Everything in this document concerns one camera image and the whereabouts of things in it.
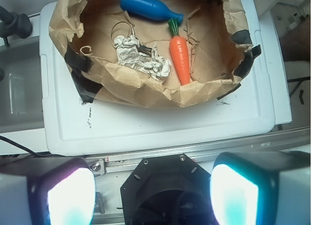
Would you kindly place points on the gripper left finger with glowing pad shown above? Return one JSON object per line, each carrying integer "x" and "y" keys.
{"x": 46, "y": 191}

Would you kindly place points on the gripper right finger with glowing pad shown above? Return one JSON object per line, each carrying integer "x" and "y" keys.
{"x": 261, "y": 188}

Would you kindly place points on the crumpled white paper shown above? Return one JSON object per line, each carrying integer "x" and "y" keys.
{"x": 132, "y": 54}

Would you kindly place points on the white plastic tray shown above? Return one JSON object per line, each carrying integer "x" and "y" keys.
{"x": 74, "y": 128}

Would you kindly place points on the brown paper bag liner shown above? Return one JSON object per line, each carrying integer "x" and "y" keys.
{"x": 221, "y": 52}

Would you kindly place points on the orange toy carrot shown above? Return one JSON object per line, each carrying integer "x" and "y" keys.
{"x": 179, "y": 52}

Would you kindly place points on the black clamp knob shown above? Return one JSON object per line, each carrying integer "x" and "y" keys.
{"x": 12, "y": 23}

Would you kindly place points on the blue plastic bottle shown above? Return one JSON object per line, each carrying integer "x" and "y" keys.
{"x": 151, "y": 9}

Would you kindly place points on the aluminium frame rail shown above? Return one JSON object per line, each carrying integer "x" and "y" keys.
{"x": 207, "y": 151}

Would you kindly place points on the black octagonal mount plate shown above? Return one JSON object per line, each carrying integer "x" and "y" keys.
{"x": 167, "y": 190}

